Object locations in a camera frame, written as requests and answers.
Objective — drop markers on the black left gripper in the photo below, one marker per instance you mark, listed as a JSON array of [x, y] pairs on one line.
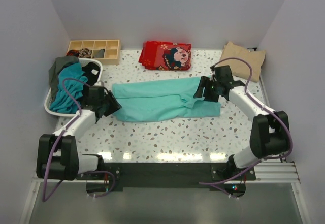
[[115, 106]]

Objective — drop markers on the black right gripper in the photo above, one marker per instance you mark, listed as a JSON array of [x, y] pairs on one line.
[[204, 82]]

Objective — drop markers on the mint green t shirt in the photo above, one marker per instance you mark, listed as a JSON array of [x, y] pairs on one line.
[[160, 100]]

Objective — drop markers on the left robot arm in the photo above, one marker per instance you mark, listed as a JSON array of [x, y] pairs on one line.
[[58, 157]]

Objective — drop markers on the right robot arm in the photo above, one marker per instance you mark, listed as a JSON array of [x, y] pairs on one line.
[[269, 135]]

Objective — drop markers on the black garment with label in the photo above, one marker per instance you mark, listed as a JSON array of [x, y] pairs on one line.
[[90, 73]]

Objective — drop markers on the teal t shirt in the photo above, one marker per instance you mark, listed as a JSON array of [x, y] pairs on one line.
[[63, 103]]

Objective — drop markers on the wooden compartment organizer box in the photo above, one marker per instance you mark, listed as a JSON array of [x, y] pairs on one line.
[[112, 49]]

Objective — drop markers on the white plastic laundry basket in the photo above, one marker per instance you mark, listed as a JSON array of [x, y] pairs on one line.
[[83, 62]]

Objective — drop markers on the grey sock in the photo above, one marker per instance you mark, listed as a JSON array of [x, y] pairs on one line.
[[98, 54]]

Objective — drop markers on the beige folded t shirt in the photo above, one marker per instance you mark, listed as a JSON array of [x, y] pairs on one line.
[[240, 69]]

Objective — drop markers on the pink brown patterned sock roll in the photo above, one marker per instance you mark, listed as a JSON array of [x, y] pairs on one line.
[[85, 53]]

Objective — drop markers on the red black patterned sock roll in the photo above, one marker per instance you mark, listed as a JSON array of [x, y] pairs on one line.
[[73, 52]]

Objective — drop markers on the red folded cartoon blanket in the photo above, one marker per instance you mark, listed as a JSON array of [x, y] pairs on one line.
[[166, 56]]

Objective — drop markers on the dark grey t shirt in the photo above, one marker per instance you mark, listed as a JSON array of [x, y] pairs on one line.
[[59, 64]]

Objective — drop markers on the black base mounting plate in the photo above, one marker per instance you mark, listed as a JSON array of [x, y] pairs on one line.
[[165, 175]]

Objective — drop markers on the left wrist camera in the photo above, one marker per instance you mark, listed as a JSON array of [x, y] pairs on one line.
[[99, 84]]

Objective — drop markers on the aluminium frame rail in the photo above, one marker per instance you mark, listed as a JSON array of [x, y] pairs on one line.
[[274, 197]]

